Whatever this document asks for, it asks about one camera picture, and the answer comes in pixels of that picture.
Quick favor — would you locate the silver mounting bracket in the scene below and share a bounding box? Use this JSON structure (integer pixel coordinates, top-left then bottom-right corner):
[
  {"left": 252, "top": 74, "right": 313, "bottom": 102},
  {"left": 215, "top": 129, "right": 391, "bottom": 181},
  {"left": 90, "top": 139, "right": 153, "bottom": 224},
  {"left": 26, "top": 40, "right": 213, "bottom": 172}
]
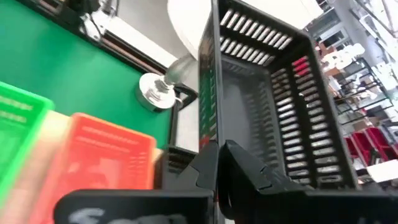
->
[{"left": 79, "top": 11, "right": 108, "bottom": 43}]

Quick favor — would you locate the black metal storage rack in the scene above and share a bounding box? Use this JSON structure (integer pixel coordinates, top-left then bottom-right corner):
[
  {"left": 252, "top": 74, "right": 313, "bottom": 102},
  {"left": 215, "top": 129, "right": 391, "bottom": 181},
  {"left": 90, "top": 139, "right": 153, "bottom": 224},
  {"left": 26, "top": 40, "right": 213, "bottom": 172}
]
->
[{"left": 310, "top": 55, "right": 398, "bottom": 125}]

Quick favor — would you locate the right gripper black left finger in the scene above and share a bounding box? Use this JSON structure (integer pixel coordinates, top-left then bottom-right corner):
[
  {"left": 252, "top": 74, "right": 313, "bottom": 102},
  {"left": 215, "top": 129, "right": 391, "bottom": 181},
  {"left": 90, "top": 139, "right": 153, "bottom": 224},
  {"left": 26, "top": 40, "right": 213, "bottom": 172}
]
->
[{"left": 53, "top": 140, "right": 220, "bottom": 224}]

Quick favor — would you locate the white shade table lamp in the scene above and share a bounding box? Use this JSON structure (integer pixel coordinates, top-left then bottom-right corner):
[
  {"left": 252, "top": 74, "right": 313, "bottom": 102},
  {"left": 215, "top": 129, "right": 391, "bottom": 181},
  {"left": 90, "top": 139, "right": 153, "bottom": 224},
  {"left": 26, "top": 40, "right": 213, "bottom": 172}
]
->
[{"left": 136, "top": 0, "right": 324, "bottom": 113}]

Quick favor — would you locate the green plastic basket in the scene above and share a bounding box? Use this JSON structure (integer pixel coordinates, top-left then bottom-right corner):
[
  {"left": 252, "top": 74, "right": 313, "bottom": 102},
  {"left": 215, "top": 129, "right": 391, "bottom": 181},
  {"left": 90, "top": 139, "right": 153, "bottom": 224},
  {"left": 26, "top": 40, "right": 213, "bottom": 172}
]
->
[
  {"left": 0, "top": 81, "right": 55, "bottom": 113},
  {"left": 0, "top": 93, "right": 55, "bottom": 200}
]

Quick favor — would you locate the black aluminium table frame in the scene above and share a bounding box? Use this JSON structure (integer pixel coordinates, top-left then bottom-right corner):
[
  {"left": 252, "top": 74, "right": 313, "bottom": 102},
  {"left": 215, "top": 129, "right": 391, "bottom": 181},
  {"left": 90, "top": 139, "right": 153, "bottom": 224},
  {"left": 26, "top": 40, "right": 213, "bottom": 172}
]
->
[{"left": 17, "top": 0, "right": 200, "bottom": 150}]

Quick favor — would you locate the red storage bin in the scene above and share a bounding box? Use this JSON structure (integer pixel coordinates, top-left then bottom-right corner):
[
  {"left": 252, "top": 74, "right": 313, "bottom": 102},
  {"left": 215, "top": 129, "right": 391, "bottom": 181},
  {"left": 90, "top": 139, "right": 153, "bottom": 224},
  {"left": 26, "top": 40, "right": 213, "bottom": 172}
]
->
[
  {"left": 343, "top": 132, "right": 374, "bottom": 166},
  {"left": 366, "top": 126, "right": 398, "bottom": 161}
]

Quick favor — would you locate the green table mat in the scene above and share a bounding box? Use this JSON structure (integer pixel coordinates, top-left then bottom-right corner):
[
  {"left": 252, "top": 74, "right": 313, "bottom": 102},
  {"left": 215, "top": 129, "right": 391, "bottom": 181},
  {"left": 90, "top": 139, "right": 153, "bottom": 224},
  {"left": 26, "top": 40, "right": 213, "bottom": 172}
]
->
[{"left": 0, "top": 0, "right": 175, "bottom": 150}]

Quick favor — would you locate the black plastic basket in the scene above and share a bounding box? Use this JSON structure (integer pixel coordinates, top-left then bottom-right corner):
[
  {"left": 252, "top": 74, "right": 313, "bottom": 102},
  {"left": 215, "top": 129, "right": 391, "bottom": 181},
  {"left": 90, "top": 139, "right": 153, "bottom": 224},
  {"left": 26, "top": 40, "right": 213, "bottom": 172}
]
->
[
  {"left": 197, "top": 0, "right": 358, "bottom": 190},
  {"left": 154, "top": 155, "right": 195, "bottom": 190},
  {"left": 155, "top": 143, "right": 200, "bottom": 169}
]

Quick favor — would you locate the orange plastic basket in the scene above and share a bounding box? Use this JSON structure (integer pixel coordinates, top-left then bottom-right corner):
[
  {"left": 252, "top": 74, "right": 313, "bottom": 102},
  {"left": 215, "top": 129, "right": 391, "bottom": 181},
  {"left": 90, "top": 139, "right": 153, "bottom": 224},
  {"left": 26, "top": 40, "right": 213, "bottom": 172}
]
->
[
  {"left": 67, "top": 112, "right": 157, "bottom": 147},
  {"left": 29, "top": 124, "right": 156, "bottom": 224}
]

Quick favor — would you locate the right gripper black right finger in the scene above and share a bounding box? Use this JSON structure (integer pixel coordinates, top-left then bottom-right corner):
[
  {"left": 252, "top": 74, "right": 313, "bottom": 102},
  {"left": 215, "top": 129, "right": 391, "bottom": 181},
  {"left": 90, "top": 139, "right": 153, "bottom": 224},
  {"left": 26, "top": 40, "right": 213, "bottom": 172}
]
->
[{"left": 217, "top": 139, "right": 398, "bottom": 224}]

